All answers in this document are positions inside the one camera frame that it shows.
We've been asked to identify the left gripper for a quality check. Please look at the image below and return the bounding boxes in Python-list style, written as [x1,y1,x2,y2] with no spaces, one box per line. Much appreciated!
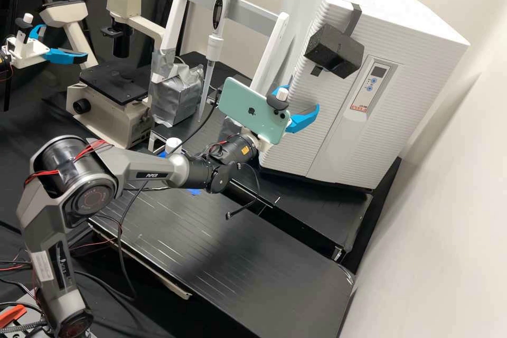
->
[4,24,89,69]

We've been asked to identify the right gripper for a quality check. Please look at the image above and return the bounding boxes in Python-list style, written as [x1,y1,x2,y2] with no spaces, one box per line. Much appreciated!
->
[241,84,321,156]

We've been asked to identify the incubator door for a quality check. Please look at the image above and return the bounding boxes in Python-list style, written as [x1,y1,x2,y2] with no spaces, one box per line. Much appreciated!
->
[258,0,471,192]

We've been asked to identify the left phone holder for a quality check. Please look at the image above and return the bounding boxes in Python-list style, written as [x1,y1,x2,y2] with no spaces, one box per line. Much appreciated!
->
[15,13,35,45]

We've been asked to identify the cream microscope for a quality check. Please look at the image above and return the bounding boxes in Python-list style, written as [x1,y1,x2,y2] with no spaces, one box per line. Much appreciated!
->
[37,0,167,148]

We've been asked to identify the white pipette stand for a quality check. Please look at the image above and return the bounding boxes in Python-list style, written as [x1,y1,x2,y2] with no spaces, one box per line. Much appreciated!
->
[148,0,291,142]

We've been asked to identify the black platform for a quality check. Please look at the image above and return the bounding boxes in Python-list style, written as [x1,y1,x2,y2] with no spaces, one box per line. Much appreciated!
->
[88,185,357,338]
[148,52,222,155]
[213,74,403,264]

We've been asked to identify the pipette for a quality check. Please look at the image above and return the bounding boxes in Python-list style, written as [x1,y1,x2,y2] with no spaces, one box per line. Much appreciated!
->
[196,0,238,123]

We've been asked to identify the right wrist camera phone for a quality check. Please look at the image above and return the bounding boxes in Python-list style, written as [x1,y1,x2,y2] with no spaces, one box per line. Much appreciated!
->
[218,76,295,145]

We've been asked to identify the black cable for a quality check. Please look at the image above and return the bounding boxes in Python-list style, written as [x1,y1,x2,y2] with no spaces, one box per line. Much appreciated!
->
[224,162,262,221]
[117,100,222,303]

